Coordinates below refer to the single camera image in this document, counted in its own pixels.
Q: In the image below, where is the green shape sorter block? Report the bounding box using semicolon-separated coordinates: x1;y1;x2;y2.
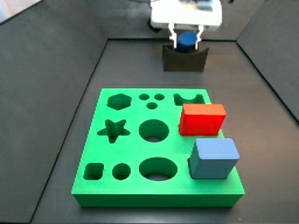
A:
70;88;245;207

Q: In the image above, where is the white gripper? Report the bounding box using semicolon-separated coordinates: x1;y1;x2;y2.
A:
150;0;221;51

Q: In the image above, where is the light blue rectangular block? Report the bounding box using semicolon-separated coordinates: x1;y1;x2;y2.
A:
189;138;238;179

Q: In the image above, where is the black curved fixture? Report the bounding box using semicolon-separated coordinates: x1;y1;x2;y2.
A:
162;45;209;72

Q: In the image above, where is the red rectangular block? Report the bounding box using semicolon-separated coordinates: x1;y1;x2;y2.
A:
178;103;226;137

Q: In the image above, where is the blue oval cylinder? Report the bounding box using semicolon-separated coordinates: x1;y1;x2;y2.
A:
176;31;197;53

